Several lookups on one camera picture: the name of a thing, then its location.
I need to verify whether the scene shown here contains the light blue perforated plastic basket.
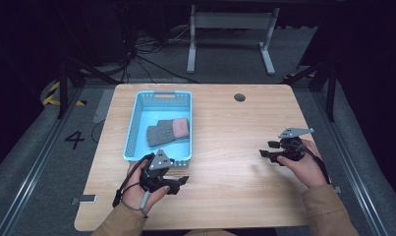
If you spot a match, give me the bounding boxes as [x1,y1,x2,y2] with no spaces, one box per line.
[122,89,194,169]

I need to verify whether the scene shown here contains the grey wrist strap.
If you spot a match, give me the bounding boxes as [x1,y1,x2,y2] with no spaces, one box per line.
[120,190,151,219]

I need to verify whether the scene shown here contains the grey metal table bracket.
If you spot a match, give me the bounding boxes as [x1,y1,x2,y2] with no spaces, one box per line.
[70,194,98,207]

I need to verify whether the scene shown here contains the person's left hand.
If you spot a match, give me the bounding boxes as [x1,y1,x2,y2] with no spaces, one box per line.
[121,160,171,218]

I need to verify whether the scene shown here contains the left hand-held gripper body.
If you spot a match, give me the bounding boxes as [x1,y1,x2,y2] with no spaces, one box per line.
[140,148,176,195]

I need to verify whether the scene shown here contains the black metal stand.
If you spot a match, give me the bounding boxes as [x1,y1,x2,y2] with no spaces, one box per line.
[280,58,338,123]
[56,56,122,120]

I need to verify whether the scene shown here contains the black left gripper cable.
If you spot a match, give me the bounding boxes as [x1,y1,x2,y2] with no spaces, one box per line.
[111,153,154,209]

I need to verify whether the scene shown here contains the person's right hand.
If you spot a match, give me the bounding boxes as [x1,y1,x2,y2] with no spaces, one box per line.
[276,139,329,190]

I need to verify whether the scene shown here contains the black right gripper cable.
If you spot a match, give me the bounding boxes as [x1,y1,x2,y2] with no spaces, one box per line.
[294,141,331,185]

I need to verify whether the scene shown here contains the grey and pink knitted glove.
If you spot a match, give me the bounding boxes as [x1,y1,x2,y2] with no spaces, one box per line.
[145,117,191,148]

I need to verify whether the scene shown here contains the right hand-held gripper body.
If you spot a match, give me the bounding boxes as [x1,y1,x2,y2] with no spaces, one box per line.
[277,127,315,162]

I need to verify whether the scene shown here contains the white metal table frame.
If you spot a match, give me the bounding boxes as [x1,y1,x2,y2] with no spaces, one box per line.
[186,4,281,77]

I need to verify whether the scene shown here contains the bundle of black floor cables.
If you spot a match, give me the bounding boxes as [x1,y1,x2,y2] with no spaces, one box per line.
[120,25,200,85]

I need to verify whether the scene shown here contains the thin black cable loop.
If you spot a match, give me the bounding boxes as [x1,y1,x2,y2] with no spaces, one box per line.
[89,119,107,145]

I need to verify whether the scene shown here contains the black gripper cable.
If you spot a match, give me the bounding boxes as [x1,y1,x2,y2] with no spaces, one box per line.
[111,153,154,209]
[294,141,331,185]

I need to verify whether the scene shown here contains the aluminium floor rail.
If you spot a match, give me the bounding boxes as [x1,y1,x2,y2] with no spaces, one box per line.
[312,90,390,236]
[0,88,83,236]

